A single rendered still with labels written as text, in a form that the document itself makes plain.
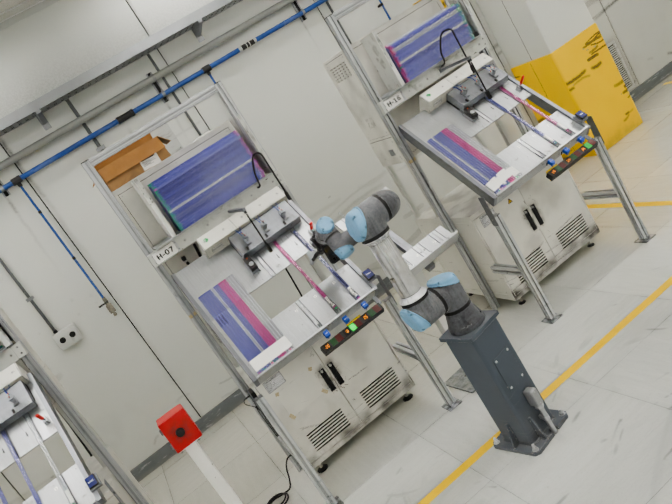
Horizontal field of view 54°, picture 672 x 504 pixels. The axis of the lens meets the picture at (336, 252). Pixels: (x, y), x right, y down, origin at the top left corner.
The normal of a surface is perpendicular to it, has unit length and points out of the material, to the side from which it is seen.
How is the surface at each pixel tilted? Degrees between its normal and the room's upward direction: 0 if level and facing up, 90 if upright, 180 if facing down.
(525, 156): 44
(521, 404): 90
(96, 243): 90
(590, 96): 90
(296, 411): 90
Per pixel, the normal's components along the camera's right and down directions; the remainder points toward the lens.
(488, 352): 0.53, -0.11
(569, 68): 0.35, 0.04
